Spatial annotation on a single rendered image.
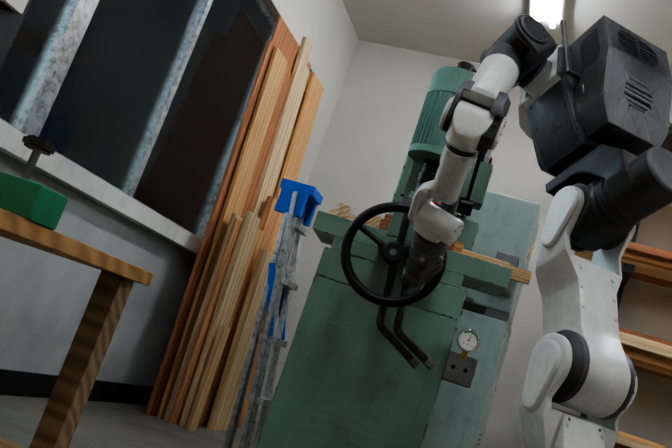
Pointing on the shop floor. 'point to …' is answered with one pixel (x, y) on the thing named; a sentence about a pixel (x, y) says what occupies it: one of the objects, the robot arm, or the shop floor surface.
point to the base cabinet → (355, 376)
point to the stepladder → (275, 287)
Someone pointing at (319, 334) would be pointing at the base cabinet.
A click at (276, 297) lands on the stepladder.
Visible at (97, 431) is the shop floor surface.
